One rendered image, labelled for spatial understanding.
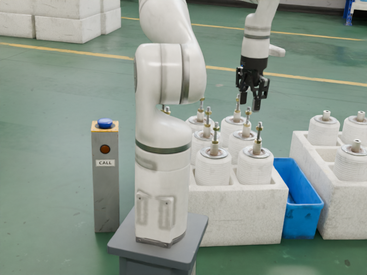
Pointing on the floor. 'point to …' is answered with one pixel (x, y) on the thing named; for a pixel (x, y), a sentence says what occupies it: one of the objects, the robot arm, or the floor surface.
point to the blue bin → (298, 201)
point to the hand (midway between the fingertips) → (249, 103)
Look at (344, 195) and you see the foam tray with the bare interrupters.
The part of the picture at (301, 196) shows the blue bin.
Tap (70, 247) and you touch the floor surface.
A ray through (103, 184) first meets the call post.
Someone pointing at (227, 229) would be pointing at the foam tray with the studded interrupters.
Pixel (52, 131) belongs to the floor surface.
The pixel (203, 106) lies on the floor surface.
